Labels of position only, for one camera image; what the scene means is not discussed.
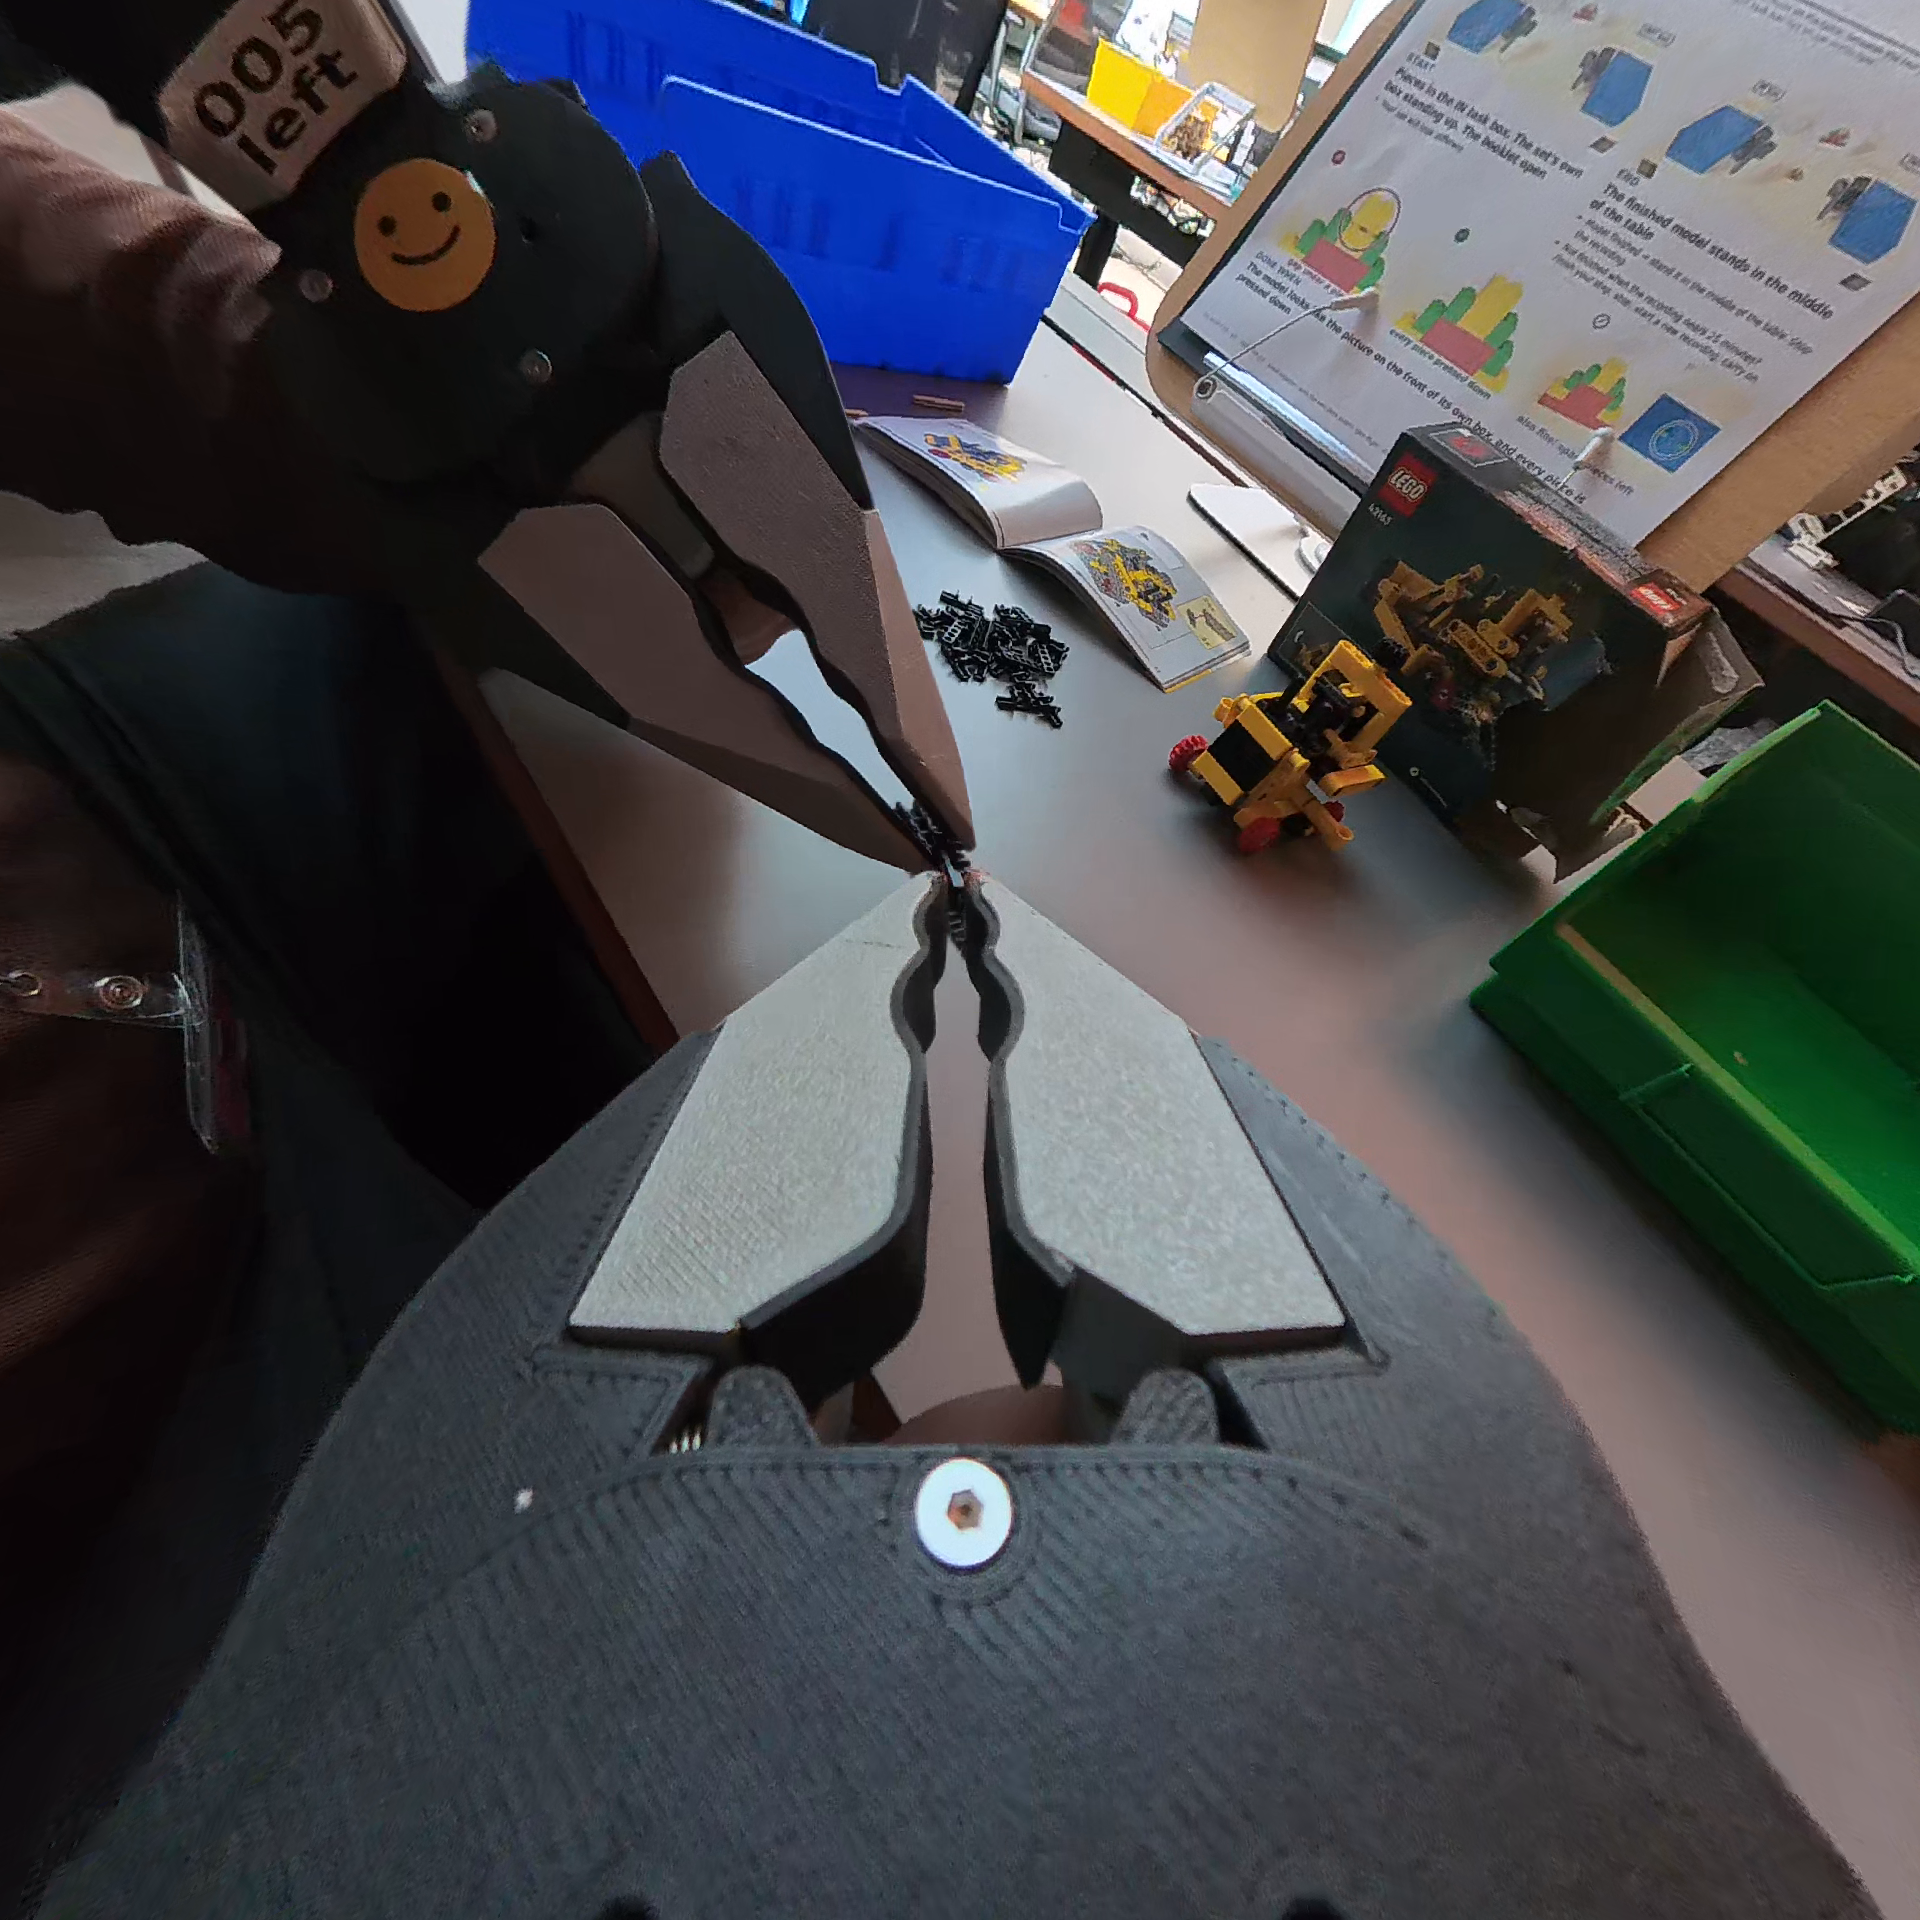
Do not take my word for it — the lego instruction booklet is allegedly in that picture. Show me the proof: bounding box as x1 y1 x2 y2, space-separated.
852 411 1253 694

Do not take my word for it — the yellow lego vehicle model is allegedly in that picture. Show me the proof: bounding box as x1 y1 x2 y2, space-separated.
1168 636 1413 858

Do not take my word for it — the green plastic bin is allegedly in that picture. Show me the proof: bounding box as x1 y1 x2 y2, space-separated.
1467 700 1920 1438

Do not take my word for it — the small blue plastic bin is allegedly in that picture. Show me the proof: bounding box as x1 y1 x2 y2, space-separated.
655 74 1098 388

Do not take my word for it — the yellow plastic bin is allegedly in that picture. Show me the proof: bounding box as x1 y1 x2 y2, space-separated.
1085 36 1197 141

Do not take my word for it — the dark lego set box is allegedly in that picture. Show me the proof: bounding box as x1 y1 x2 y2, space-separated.
1266 423 1768 882

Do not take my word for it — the white monitor stand base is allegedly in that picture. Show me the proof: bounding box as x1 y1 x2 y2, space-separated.
1187 480 1338 601

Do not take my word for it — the black lego track chain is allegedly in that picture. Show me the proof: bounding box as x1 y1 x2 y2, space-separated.
896 799 980 966

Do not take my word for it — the background wooden table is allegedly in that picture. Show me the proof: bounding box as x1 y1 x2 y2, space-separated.
1016 66 1253 289

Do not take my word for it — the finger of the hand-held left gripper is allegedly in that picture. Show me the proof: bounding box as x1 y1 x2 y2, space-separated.
479 503 929 873
655 330 977 861

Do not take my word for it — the pile of black lego links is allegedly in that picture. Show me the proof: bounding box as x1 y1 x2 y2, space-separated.
909 589 1076 733

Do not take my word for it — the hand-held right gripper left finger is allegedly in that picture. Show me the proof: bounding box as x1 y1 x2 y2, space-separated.
566 874 950 1408

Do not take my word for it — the cluttered side desk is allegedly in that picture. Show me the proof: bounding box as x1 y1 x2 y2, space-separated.
1709 451 1920 738

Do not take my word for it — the clear badge holder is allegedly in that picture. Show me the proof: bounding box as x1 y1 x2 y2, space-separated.
0 896 230 1160

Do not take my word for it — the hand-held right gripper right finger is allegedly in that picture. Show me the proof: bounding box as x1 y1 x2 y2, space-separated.
963 878 1350 1430

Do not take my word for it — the person's left forearm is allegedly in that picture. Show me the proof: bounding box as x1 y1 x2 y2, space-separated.
0 97 324 580

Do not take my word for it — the cardboard instruction board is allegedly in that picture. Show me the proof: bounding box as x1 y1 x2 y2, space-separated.
1146 0 1920 602

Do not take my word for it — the large blue plastic bin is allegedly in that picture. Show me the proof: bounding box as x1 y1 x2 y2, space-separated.
464 0 1060 205

